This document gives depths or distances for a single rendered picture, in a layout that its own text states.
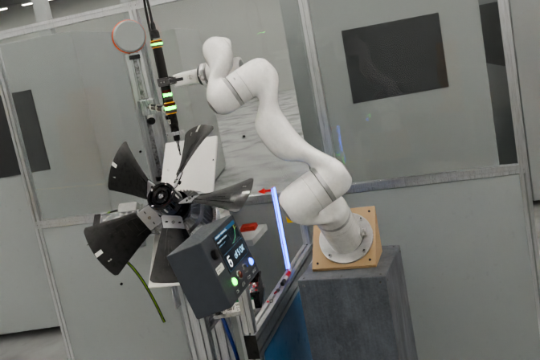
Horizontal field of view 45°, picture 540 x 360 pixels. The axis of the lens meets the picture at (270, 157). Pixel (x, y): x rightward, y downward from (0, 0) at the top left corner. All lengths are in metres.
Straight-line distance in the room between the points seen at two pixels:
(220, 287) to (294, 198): 0.37
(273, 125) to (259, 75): 0.16
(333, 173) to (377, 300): 0.49
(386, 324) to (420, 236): 1.03
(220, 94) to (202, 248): 0.51
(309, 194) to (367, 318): 0.52
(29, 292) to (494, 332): 3.17
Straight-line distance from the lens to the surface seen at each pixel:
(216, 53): 2.04
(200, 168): 2.93
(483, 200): 3.14
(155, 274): 2.48
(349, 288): 2.20
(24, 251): 4.93
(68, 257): 3.86
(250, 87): 1.97
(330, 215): 2.04
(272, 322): 2.24
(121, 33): 3.23
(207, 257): 1.71
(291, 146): 1.94
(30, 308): 5.07
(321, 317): 2.27
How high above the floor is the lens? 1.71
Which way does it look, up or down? 9 degrees down
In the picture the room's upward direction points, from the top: 11 degrees counter-clockwise
